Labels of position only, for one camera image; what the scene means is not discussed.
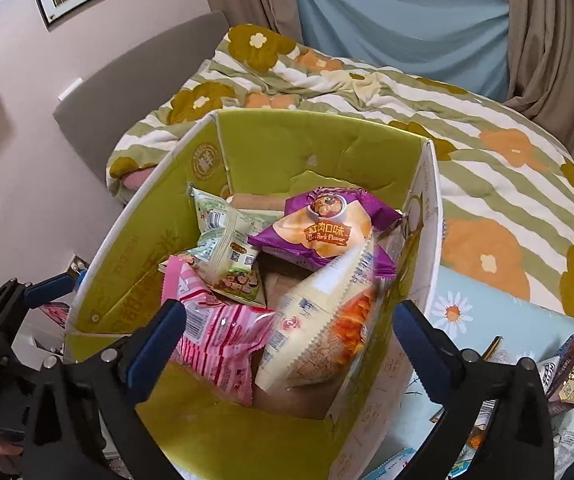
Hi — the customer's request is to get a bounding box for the brown chocolate snack bag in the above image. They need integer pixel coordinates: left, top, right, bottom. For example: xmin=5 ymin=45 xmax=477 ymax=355
xmin=538 ymin=334 xmax=574 ymax=417

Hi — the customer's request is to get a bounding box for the left hand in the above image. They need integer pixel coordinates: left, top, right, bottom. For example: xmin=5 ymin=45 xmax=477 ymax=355
xmin=0 ymin=436 xmax=23 ymax=476

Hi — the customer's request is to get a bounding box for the green cardboard box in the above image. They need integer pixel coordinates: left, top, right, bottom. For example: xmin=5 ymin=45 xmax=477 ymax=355
xmin=63 ymin=107 xmax=446 ymax=480

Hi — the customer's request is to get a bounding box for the light blue daisy sheet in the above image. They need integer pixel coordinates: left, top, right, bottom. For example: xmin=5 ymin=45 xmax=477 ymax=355
xmin=367 ymin=269 xmax=574 ymax=479

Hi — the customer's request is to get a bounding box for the pink striped snack bag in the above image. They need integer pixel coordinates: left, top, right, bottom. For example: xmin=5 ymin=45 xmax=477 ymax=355
xmin=162 ymin=256 xmax=275 ymax=406

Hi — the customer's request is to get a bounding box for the cream orange chip bag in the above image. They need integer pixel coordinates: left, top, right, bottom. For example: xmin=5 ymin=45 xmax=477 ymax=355
xmin=255 ymin=237 xmax=377 ymax=393

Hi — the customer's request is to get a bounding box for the green white snack bag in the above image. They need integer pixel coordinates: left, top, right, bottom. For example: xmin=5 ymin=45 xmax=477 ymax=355
xmin=179 ymin=188 xmax=281 ymax=308

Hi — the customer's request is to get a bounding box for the pink pillow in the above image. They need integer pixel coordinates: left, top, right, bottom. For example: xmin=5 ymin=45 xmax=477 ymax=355
xmin=120 ymin=166 xmax=156 ymax=192

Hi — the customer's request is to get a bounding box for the floral striped duvet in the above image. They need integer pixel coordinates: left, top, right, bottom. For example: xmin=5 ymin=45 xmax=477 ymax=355
xmin=106 ymin=24 xmax=574 ymax=318

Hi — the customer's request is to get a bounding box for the purple pork flavor snack bag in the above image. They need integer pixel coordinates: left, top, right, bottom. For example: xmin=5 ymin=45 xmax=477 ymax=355
xmin=248 ymin=186 xmax=402 ymax=271

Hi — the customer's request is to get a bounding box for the grey bed headboard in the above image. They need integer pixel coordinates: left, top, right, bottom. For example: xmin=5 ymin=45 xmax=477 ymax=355
xmin=54 ymin=11 xmax=229 ymax=181

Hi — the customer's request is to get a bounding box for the blue cloth over window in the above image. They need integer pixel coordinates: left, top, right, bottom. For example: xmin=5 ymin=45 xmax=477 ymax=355
xmin=296 ymin=0 xmax=508 ymax=102

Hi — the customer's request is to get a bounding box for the beige curtain right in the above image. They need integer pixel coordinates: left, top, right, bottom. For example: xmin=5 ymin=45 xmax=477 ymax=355
xmin=505 ymin=0 xmax=574 ymax=158

